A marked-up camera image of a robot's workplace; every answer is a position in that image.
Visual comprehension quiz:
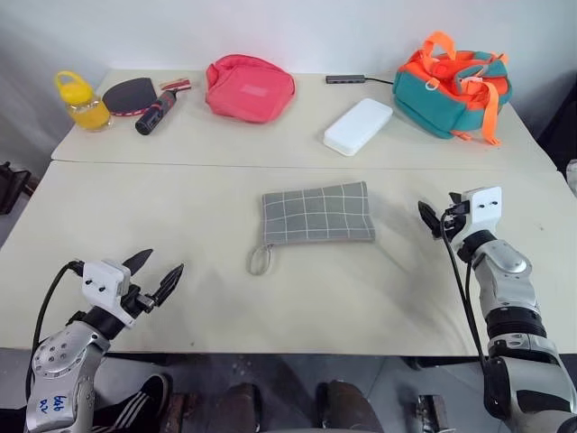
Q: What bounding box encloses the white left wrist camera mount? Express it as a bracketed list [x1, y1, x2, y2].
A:
[82, 259, 138, 327]

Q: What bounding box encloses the dark brown rounded shape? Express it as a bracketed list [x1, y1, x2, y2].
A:
[315, 380, 385, 433]
[215, 382, 265, 433]

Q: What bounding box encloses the pink fabric pouch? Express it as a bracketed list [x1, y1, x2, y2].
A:
[205, 53, 297, 124]

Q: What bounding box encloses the white plastic box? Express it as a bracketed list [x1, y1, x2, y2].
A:
[323, 97, 394, 158]

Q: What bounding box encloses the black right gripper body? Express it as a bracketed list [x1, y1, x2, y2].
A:
[439, 201, 471, 243]

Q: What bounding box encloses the teal orange bag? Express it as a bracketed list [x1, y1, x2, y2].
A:
[391, 30, 513, 147]

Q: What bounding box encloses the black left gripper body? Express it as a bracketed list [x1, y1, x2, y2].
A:
[118, 283, 157, 318]

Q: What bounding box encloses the grey checked pouch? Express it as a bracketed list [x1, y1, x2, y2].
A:
[245, 180, 377, 276]

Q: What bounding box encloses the black object beside table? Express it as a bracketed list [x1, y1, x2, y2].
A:
[0, 161, 33, 216]

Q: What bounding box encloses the grey USB hub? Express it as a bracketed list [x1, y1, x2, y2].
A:
[325, 74, 367, 86]

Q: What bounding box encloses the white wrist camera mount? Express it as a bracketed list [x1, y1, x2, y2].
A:
[82, 259, 138, 327]
[452, 185, 503, 247]

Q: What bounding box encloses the black white-striped shoe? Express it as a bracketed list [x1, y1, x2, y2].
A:
[92, 373, 173, 430]

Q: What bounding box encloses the black table tennis paddle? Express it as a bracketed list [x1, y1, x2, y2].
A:
[101, 76, 193, 120]

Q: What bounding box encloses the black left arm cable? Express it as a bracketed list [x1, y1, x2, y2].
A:
[25, 260, 87, 396]

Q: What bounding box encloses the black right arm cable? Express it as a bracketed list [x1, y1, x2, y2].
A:
[440, 207, 492, 369]

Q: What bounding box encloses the white object beside table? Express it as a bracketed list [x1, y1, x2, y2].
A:
[564, 158, 577, 198]

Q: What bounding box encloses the yellow-lidded clear jar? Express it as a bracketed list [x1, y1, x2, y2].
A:
[53, 69, 114, 134]

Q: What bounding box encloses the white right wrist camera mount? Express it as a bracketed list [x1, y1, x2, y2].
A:
[452, 185, 503, 247]

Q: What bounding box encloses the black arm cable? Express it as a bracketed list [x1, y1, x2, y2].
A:
[25, 260, 87, 396]
[440, 207, 492, 369]

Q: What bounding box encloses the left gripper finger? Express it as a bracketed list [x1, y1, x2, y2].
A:
[151, 263, 186, 306]
[120, 248, 155, 277]

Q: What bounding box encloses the black red cylindrical tool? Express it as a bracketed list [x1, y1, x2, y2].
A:
[134, 88, 182, 137]

